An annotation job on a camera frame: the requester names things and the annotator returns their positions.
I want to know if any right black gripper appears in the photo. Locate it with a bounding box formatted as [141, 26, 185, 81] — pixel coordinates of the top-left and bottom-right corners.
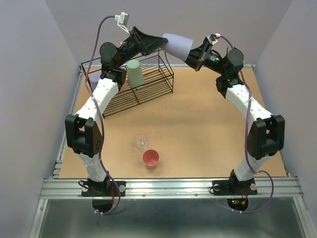
[177, 41, 226, 76]

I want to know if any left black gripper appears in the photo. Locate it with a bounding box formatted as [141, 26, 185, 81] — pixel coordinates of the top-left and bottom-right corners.
[116, 26, 168, 67]

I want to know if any short purple cup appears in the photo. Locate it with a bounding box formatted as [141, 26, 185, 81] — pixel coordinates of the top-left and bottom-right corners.
[161, 33, 193, 61]

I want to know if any tall green cup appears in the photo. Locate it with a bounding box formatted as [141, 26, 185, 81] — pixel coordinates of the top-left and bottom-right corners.
[127, 59, 145, 88]

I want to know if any tall pink cup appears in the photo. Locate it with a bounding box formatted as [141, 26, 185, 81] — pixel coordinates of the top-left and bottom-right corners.
[119, 81, 129, 93]

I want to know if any tall purple cup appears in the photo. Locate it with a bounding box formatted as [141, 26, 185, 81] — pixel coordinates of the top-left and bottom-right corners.
[89, 72, 101, 92]

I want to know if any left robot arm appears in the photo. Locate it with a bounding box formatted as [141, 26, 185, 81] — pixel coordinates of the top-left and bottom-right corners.
[65, 27, 168, 197]

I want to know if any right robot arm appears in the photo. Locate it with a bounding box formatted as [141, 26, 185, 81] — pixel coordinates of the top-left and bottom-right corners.
[185, 34, 285, 195]

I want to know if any clear glass cup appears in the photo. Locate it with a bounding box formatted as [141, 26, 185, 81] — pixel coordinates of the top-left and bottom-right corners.
[135, 134, 148, 149]

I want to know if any short red cup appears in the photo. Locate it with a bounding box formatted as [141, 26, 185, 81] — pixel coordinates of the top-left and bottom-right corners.
[142, 149, 159, 169]

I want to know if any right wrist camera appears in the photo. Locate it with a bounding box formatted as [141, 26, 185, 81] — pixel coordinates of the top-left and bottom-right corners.
[206, 33, 221, 46]

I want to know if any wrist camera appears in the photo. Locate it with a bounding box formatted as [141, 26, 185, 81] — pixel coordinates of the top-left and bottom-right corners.
[114, 12, 130, 35]
[206, 33, 221, 46]

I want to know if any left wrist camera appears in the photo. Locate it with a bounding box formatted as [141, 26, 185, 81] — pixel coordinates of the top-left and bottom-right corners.
[114, 12, 130, 35]

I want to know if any black wire dish rack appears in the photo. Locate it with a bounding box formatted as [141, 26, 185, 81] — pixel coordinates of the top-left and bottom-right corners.
[81, 47, 174, 119]

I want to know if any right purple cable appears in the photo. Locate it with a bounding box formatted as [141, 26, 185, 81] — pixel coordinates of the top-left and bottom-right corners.
[219, 34, 274, 215]

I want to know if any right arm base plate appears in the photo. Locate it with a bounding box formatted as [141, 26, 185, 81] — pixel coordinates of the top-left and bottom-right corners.
[212, 179, 258, 196]

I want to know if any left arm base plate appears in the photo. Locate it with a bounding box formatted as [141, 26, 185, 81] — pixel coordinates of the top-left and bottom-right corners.
[78, 179, 126, 197]

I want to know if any aluminium mounting rail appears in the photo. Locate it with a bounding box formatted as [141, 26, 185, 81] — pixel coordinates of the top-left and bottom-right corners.
[40, 177, 304, 200]

